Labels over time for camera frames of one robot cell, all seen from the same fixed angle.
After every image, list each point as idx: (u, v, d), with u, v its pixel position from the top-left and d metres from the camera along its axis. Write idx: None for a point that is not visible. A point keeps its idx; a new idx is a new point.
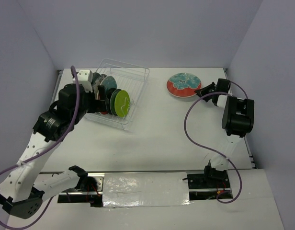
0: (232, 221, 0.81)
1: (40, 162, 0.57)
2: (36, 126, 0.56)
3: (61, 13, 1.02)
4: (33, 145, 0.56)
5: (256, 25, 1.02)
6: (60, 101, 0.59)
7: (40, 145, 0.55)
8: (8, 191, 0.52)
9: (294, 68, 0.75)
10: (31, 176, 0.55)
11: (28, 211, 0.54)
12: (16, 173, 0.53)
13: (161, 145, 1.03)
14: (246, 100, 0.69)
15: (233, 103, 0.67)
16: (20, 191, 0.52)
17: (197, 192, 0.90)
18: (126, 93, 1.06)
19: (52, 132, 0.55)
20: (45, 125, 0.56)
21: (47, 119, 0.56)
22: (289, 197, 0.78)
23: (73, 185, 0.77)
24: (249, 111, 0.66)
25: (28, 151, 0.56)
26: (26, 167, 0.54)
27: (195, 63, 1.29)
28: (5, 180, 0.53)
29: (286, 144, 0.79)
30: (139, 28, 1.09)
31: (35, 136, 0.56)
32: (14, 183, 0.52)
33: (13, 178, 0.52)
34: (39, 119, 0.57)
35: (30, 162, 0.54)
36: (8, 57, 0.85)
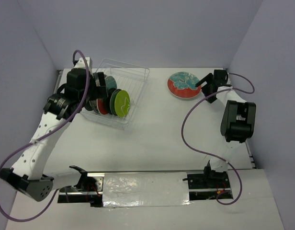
0: (233, 221, 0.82)
1: (52, 142, 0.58)
2: (47, 107, 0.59)
3: (60, 13, 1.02)
4: (45, 124, 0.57)
5: (256, 26, 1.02)
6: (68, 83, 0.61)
7: (52, 123, 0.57)
8: (23, 170, 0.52)
9: (294, 68, 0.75)
10: (44, 155, 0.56)
11: (40, 193, 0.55)
12: (30, 152, 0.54)
13: (161, 145, 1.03)
14: (247, 103, 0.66)
15: (234, 108, 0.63)
16: (34, 169, 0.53)
17: (197, 192, 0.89)
18: (126, 93, 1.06)
19: (62, 110, 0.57)
20: (55, 105, 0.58)
21: (56, 100, 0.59)
22: (289, 197, 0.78)
23: (74, 182, 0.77)
24: (251, 116, 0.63)
25: (40, 130, 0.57)
26: (39, 144, 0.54)
27: (195, 63, 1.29)
28: (19, 159, 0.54)
29: (286, 145, 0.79)
30: (139, 28, 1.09)
31: (46, 116, 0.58)
32: (28, 161, 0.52)
33: (27, 156, 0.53)
34: (50, 99, 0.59)
35: (44, 140, 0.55)
36: (8, 57, 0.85)
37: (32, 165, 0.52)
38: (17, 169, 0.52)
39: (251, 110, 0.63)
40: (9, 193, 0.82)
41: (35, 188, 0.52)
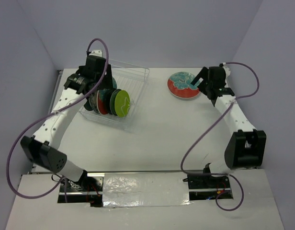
0: (233, 221, 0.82)
1: (71, 115, 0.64)
2: (67, 84, 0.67)
3: (60, 13, 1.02)
4: (65, 98, 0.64)
5: (256, 26, 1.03)
6: (87, 65, 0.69)
7: (72, 97, 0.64)
8: (44, 136, 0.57)
9: (294, 68, 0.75)
10: (63, 125, 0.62)
11: (56, 164, 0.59)
12: (51, 121, 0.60)
13: (161, 145, 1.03)
14: (255, 132, 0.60)
15: (243, 144, 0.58)
16: (55, 136, 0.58)
17: (197, 192, 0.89)
18: (126, 93, 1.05)
19: (82, 87, 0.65)
20: (74, 83, 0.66)
21: (76, 79, 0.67)
22: (289, 197, 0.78)
23: (76, 178, 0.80)
24: (260, 147, 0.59)
25: (61, 103, 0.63)
26: (61, 115, 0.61)
27: (195, 63, 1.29)
28: (40, 128, 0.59)
29: (286, 145, 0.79)
30: (139, 28, 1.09)
31: (66, 92, 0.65)
32: (51, 129, 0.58)
33: (49, 125, 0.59)
34: (70, 78, 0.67)
35: (64, 111, 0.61)
36: (8, 57, 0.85)
37: (53, 132, 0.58)
38: (38, 136, 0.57)
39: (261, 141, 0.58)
40: (9, 193, 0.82)
41: (54, 154, 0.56)
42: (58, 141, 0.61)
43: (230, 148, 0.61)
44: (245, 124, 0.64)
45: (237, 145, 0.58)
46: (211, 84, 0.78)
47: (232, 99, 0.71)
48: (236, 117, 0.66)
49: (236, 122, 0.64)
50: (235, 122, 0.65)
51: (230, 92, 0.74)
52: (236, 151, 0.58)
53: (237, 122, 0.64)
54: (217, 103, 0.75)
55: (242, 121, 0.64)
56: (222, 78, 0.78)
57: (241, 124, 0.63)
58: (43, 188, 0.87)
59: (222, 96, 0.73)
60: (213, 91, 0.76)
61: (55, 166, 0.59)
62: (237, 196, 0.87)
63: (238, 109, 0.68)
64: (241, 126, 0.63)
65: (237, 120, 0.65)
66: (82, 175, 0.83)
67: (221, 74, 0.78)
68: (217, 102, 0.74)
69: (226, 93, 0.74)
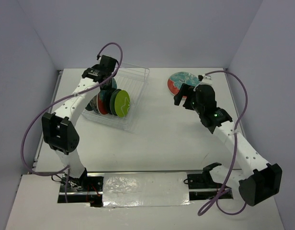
0: (233, 221, 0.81)
1: (87, 99, 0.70)
2: (85, 74, 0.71)
3: (60, 13, 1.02)
4: (84, 85, 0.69)
5: (256, 26, 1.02)
6: (101, 62, 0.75)
7: (90, 84, 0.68)
8: (64, 114, 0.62)
9: (294, 68, 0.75)
10: (80, 107, 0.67)
11: (71, 143, 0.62)
12: (71, 101, 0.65)
13: (161, 145, 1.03)
14: (274, 168, 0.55)
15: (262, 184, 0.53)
16: (73, 115, 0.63)
17: (197, 192, 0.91)
18: (126, 93, 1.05)
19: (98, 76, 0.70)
20: (91, 74, 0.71)
21: (93, 71, 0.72)
22: (289, 197, 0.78)
23: (78, 176, 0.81)
24: (277, 180, 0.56)
25: (79, 88, 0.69)
26: (79, 97, 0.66)
27: (195, 63, 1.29)
28: (61, 107, 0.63)
29: (286, 145, 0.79)
30: (139, 28, 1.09)
31: (84, 80, 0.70)
32: (70, 108, 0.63)
33: (68, 105, 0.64)
34: (87, 70, 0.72)
35: (83, 94, 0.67)
36: (8, 57, 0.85)
37: (72, 111, 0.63)
38: (59, 113, 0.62)
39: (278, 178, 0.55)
40: (8, 194, 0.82)
41: (71, 131, 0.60)
42: (74, 121, 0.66)
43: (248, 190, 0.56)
44: (257, 159, 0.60)
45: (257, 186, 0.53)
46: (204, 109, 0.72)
47: (232, 127, 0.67)
48: (244, 153, 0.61)
49: (246, 159, 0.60)
50: (246, 159, 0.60)
51: (227, 116, 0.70)
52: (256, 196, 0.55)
53: (248, 158, 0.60)
54: (216, 132, 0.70)
55: (253, 157, 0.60)
56: (213, 101, 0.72)
57: (253, 161, 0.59)
58: (42, 188, 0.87)
59: (221, 124, 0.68)
60: (209, 119, 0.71)
61: (70, 146, 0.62)
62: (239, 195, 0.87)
63: (242, 139, 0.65)
64: (254, 164, 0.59)
65: (248, 157, 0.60)
66: (82, 175, 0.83)
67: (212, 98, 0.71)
68: (217, 131, 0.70)
69: (223, 120, 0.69)
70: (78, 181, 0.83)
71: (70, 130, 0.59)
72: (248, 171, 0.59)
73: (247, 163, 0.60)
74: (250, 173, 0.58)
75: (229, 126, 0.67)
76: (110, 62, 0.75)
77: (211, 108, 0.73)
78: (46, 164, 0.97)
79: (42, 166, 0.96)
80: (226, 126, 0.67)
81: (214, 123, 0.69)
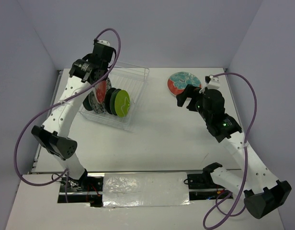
0: (233, 222, 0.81)
1: (78, 103, 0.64)
2: (72, 71, 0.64)
3: (60, 13, 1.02)
4: (71, 87, 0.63)
5: (256, 27, 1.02)
6: (94, 51, 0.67)
7: (77, 86, 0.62)
8: (52, 127, 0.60)
9: (294, 69, 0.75)
10: (71, 113, 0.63)
11: (67, 151, 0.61)
12: (58, 111, 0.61)
13: (161, 144, 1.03)
14: (283, 187, 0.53)
15: (271, 202, 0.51)
16: (62, 126, 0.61)
17: (197, 192, 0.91)
18: (126, 93, 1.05)
19: (86, 74, 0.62)
20: (79, 69, 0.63)
21: (81, 64, 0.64)
22: (289, 197, 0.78)
23: (78, 177, 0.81)
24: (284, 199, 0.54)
25: (67, 92, 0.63)
26: (67, 105, 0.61)
27: (195, 63, 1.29)
28: (49, 118, 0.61)
29: (286, 146, 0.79)
30: (139, 28, 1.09)
31: (71, 79, 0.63)
32: (58, 119, 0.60)
33: (56, 115, 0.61)
34: (75, 63, 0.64)
35: (70, 101, 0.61)
36: (8, 58, 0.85)
37: (60, 122, 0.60)
38: (48, 126, 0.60)
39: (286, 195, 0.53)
40: (8, 194, 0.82)
41: (64, 142, 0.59)
42: (68, 127, 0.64)
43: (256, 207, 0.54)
44: (266, 175, 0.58)
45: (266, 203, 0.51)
46: (212, 118, 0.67)
47: (242, 139, 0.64)
48: (255, 168, 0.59)
49: (256, 176, 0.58)
50: (256, 175, 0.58)
51: (236, 126, 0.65)
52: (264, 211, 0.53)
53: (258, 175, 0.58)
54: (224, 143, 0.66)
55: (263, 173, 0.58)
56: (222, 109, 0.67)
57: (263, 178, 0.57)
58: (42, 188, 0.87)
59: (230, 135, 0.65)
60: (216, 128, 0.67)
61: (66, 153, 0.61)
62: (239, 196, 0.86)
63: (253, 154, 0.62)
64: (264, 180, 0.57)
65: (258, 173, 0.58)
66: (82, 175, 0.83)
67: (221, 105, 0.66)
68: (225, 142, 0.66)
69: (232, 129, 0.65)
70: (77, 181, 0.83)
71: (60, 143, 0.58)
72: (258, 189, 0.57)
73: (257, 179, 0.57)
74: (260, 190, 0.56)
75: (238, 138, 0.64)
76: (104, 51, 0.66)
77: (220, 115, 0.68)
78: (46, 164, 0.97)
79: (42, 166, 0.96)
80: (236, 138, 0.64)
81: (223, 134, 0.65)
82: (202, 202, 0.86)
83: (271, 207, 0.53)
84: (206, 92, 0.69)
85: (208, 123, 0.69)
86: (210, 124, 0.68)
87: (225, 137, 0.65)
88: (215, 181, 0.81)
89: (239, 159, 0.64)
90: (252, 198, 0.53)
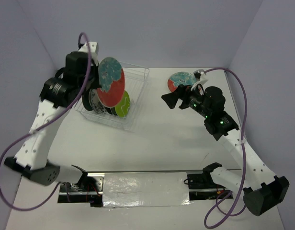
0: (233, 222, 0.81)
1: (54, 130, 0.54)
2: (43, 93, 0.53)
3: (60, 13, 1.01)
4: (42, 113, 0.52)
5: (256, 27, 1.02)
6: (67, 67, 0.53)
7: (51, 112, 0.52)
8: (25, 160, 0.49)
9: (294, 69, 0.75)
10: (46, 142, 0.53)
11: (47, 178, 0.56)
12: (30, 142, 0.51)
13: (160, 144, 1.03)
14: (280, 182, 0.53)
15: (268, 197, 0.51)
16: (37, 159, 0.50)
17: (197, 192, 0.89)
18: (126, 93, 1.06)
19: (59, 98, 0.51)
20: (51, 92, 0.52)
21: (52, 85, 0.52)
22: (289, 197, 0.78)
23: (74, 181, 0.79)
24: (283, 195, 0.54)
25: (38, 119, 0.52)
26: (39, 134, 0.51)
27: (195, 63, 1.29)
28: (20, 150, 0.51)
29: (286, 146, 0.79)
30: (139, 28, 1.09)
31: (43, 104, 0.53)
32: (30, 151, 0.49)
33: (28, 147, 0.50)
34: (45, 84, 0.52)
35: (42, 130, 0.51)
36: (8, 58, 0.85)
37: (33, 156, 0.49)
38: (19, 160, 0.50)
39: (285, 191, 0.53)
40: (9, 193, 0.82)
41: (40, 175, 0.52)
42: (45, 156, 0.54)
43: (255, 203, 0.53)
44: (264, 171, 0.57)
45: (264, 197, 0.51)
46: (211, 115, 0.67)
47: (239, 136, 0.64)
48: (252, 164, 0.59)
49: (254, 171, 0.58)
50: (253, 171, 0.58)
51: (233, 124, 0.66)
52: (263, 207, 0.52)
53: (255, 171, 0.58)
54: (221, 141, 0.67)
55: (261, 169, 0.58)
56: (222, 107, 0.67)
57: (260, 174, 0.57)
58: (42, 188, 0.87)
59: (227, 133, 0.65)
60: (213, 125, 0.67)
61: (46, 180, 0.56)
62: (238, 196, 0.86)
63: (251, 150, 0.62)
64: (261, 177, 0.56)
65: (255, 169, 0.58)
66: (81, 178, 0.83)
67: (221, 104, 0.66)
68: (222, 140, 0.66)
69: (229, 128, 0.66)
70: (77, 183, 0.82)
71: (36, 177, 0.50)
72: (256, 185, 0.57)
73: (255, 176, 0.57)
74: (258, 187, 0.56)
75: (235, 135, 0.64)
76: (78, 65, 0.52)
77: (218, 113, 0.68)
78: None
79: None
80: (233, 135, 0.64)
81: (221, 132, 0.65)
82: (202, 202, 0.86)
83: (269, 203, 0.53)
84: (207, 90, 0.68)
85: (206, 120, 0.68)
86: (209, 121, 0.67)
87: (222, 134, 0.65)
88: (215, 181, 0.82)
89: (237, 156, 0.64)
90: (250, 193, 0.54)
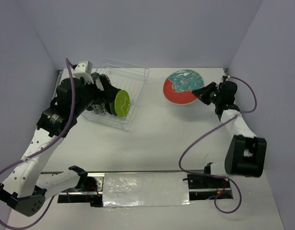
0: (232, 221, 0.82)
1: (44, 159, 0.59)
2: (40, 121, 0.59)
3: (60, 14, 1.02)
4: (37, 141, 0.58)
5: (255, 27, 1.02)
6: (59, 97, 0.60)
7: (45, 140, 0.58)
8: (13, 187, 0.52)
9: (294, 68, 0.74)
10: (36, 170, 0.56)
11: (31, 209, 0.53)
12: (21, 168, 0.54)
13: (160, 144, 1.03)
14: (256, 138, 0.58)
15: (243, 145, 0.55)
16: (24, 186, 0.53)
17: (197, 192, 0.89)
18: (126, 93, 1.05)
19: (55, 127, 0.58)
20: (48, 120, 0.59)
21: (50, 115, 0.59)
22: (289, 198, 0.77)
23: (73, 185, 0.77)
24: (260, 154, 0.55)
25: (32, 147, 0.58)
26: (30, 162, 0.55)
27: (195, 63, 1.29)
28: (10, 176, 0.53)
29: (286, 146, 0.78)
30: (138, 28, 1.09)
31: (39, 132, 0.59)
32: (19, 178, 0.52)
33: (18, 173, 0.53)
34: (42, 115, 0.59)
35: (35, 157, 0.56)
36: (7, 58, 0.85)
37: (22, 182, 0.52)
38: (6, 186, 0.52)
39: (261, 148, 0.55)
40: None
41: (26, 204, 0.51)
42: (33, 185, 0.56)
43: (230, 155, 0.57)
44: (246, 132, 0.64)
45: (236, 145, 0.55)
46: (220, 99, 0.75)
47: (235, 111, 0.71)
48: (238, 125, 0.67)
49: (238, 130, 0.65)
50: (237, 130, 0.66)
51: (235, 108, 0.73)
52: (235, 156, 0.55)
53: (239, 129, 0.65)
54: (223, 119, 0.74)
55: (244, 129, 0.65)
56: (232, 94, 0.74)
57: (243, 131, 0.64)
58: None
59: (227, 109, 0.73)
60: (220, 107, 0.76)
61: (29, 211, 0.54)
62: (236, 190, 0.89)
63: (241, 120, 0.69)
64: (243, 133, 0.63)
65: (240, 128, 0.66)
66: (79, 181, 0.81)
67: (232, 91, 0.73)
68: (224, 118, 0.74)
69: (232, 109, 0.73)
70: (76, 185, 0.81)
71: (21, 205, 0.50)
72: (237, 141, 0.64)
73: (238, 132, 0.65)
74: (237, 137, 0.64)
75: (232, 110, 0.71)
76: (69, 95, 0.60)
77: (228, 98, 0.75)
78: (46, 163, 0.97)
79: None
80: (230, 111, 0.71)
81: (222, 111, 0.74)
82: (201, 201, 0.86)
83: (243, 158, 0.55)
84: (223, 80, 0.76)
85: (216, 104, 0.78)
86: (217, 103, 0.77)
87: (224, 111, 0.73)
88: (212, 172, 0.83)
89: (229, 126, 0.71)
90: (229, 149, 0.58)
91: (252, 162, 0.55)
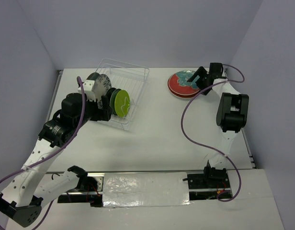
0: (232, 222, 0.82)
1: (45, 168, 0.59)
2: (42, 132, 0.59)
3: (59, 13, 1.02)
4: (38, 151, 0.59)
5: (255, 26, 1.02)
6: (63, 109, 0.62)
7: (46, 150, 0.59)
8: (12, 196, 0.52)
9: (294, 67, 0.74)
10: (36, 180, 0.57)
11: (28, 219, 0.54)
12: (20, 178, 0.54)
13: (160, 144, 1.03)
14: (240, 95, 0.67)
15: (228, 98, 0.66)
16: (24, 195, 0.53)
17: (197, 192, 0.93)
18: (126, 93, 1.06)
19: (57, 138, 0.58)
20: (50, 132, 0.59)
21: (52, 126, 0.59)
22: (289, 198, 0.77)
23: (73, 186, 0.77)
24: (244, 107, 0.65)
25: (33, 156, 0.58)
26: (31, 171, 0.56)
27: (195, 63, 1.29)
28: (9, 184, 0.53)
29: (286, 146, 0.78)
30: (138, 28, 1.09)
31: (40, 143, 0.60)
32: (19, 188, 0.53)
33: (18, 182, 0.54)
34: (45, 127, 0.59)
35: (36, 166, 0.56)
36: (6, 58, 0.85)
37: (21, 192, 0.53)
38: (5, 195, 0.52)
39: (244, 101, 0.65)
40: None
41: (23, 213, 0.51)
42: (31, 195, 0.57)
43: (220, 110, 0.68)
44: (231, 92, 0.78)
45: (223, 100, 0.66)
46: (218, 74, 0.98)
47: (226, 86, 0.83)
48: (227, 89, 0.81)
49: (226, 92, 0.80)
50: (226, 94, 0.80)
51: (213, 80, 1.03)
52: (224, 110, 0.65)
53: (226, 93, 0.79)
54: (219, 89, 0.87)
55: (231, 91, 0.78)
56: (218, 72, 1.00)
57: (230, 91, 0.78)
58: None
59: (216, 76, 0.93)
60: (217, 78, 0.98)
61: (26, 221, 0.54)
62: (237, 184, 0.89)
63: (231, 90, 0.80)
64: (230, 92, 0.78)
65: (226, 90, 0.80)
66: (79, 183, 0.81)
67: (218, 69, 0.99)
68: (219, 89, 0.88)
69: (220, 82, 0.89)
70: (76, 186, 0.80)
71: (18, 215, 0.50)
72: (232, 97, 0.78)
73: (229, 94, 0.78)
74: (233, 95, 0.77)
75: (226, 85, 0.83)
76: (73, 108, 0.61)
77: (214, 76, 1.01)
78: None
79: None
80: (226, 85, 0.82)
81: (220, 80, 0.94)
82: (201, 201, 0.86)
83: (230, 111, 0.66)
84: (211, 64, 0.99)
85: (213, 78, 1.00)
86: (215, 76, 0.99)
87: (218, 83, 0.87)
88: (211, 163, 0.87)
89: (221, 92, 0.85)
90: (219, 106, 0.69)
91: (238, 114, 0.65)
